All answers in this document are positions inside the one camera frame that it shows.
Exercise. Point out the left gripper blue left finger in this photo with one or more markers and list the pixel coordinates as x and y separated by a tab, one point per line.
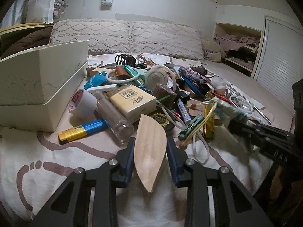
69	204

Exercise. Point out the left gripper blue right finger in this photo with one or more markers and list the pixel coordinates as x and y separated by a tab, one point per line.
233	203

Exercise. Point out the blue floral drawstring pouch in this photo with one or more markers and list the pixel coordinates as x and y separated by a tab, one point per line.
223	110

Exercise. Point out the wooden leaf-shaped board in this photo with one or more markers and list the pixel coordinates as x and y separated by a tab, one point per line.
149	151

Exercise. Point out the patterned bed sheet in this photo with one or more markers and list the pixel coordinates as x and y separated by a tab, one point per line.
34	164

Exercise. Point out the gold foil box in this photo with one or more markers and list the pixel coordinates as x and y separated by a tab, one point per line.
209	128

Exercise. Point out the blue and gold tube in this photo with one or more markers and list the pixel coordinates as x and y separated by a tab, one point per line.
81	131

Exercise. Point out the white louvered door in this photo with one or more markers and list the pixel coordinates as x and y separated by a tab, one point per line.
280	62

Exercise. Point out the green clip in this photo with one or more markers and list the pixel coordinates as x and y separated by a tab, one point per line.
190	127

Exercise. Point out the clear plastic bottle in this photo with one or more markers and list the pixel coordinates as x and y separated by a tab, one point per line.
113	118

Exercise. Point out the purple crochet piece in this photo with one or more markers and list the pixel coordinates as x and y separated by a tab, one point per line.
195	74

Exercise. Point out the white tape roll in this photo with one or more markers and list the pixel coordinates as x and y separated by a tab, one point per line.
82	104

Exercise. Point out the round black gold tin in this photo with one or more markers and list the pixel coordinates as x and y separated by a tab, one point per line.
162	120

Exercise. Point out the small brown tape roll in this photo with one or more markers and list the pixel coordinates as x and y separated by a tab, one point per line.
164	94

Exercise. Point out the beige tissue pack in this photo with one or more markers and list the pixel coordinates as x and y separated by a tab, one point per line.
132	102

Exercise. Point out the white round device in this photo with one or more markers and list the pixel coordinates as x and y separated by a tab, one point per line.
159	74

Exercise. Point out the white rectangular stick box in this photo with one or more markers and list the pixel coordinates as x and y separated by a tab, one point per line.
103	89

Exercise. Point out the blue packet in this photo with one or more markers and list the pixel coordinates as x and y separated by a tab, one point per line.
97	80

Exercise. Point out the right beige textured pillow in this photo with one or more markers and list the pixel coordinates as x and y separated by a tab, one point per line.
169	39

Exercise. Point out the beige textured pillow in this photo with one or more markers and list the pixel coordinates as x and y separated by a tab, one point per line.
104	36
169	39

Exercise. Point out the white storage box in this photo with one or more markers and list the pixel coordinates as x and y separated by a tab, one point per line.
32	76

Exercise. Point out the black hair claw clip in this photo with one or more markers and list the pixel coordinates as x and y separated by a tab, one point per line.
125	59

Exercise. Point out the brown blanket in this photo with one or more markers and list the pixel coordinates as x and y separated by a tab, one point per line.
34	39

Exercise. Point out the left beige textured pillow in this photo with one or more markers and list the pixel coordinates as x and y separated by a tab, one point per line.
104	36

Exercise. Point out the wooden shelf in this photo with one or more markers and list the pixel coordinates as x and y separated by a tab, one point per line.
26	26

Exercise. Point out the white paper bag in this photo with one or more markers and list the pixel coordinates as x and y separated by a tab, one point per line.
40	11

